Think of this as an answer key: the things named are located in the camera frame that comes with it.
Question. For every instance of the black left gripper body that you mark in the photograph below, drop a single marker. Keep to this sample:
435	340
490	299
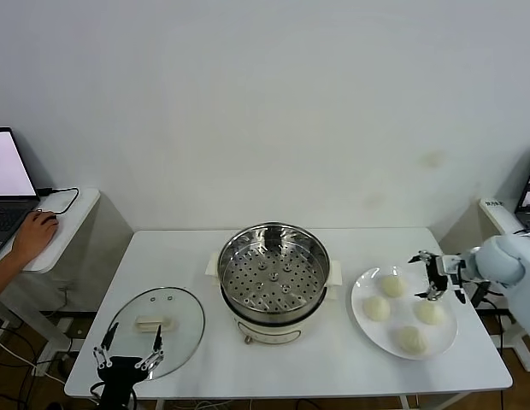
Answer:
119	371

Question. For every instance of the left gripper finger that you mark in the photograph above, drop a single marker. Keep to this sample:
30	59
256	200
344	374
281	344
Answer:
158	341
109	337

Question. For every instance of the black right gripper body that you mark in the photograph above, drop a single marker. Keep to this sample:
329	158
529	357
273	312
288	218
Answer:
439	277

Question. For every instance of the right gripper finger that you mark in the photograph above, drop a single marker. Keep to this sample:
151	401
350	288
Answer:
424	256
431	294

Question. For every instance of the white steamed baozi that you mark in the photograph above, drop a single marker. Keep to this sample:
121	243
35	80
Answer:
376	308
429	314
411	340
392	285

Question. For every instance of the person's bare forearm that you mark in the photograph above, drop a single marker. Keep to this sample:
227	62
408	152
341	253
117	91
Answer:
2	277

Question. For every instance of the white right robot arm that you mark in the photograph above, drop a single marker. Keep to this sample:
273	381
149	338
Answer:
500	260

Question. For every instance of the stainless steel steamer insert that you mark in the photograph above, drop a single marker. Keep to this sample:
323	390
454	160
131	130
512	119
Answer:
273	260

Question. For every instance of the person's bare hand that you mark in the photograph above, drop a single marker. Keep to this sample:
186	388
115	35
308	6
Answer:
32	239

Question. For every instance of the white round plate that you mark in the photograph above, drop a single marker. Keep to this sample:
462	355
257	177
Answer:
440	341

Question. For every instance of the white power strip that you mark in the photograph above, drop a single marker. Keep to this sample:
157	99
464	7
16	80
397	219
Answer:
45	367

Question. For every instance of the white side table with label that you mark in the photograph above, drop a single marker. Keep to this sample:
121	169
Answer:
500	220

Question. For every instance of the small white label sticker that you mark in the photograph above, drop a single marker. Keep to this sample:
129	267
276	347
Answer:
493	203

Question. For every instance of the cream electric cooking pot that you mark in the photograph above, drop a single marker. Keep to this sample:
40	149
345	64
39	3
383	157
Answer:
269	331

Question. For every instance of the white side table rounded top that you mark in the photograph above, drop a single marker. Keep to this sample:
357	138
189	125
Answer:
72	230

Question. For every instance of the black computer mouse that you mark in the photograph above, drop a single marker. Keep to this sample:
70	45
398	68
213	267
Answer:
53	220

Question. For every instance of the black laptop with large screen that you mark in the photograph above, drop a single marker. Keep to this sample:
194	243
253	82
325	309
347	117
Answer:
8	171

